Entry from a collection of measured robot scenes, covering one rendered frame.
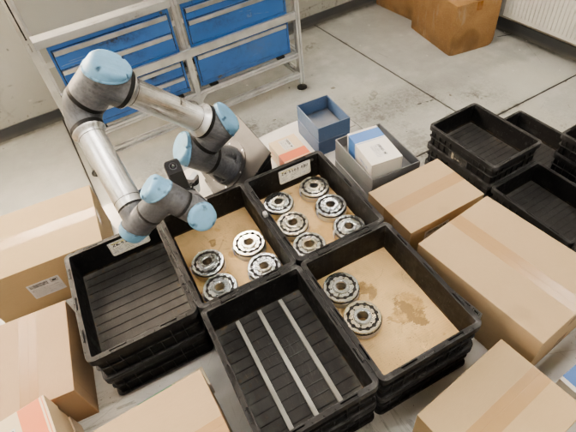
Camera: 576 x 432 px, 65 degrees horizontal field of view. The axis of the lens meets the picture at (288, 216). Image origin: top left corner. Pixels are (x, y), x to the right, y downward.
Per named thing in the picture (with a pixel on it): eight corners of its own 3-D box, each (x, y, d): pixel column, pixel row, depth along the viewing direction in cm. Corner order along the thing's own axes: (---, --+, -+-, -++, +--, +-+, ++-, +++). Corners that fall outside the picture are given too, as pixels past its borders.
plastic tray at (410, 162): (335, 149, 180) (334, 139, 176) (379, 133, 184) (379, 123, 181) (372, 190, 163) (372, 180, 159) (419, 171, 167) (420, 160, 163)
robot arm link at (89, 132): (41, 106, 130) (118, 249, 120) (58, 79, 125) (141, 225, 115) (77, 111, 140) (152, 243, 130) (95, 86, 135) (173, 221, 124)
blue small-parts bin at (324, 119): (297, 118, 202) (296, 105, 197) (327, 108, 205) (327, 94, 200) (319, 142, 189) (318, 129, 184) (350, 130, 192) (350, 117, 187)
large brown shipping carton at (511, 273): (411, 283, 147) (417, 243, 132) (474, 237, 157) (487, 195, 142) (520, 378, 123) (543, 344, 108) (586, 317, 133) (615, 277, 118)
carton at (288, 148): (270, 157, 197) (268, 143, 191) (295, 147, 200) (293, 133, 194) (287, 177, 186) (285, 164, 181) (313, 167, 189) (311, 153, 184)
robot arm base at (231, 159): (210, 172, 182) (190, 165, 175) (229, 140, 178) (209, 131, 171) (227, 191, 172) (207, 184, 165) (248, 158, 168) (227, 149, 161)
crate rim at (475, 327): (298, 267, 130) (298, 262, 128) (386, 225, 137) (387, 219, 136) (381, 388, 104) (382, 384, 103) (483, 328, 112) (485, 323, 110)
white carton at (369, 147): (347, 153, 177) (347, 134, 171) (375, 143, 179) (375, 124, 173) (370, 184, 164) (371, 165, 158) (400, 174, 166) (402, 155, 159)
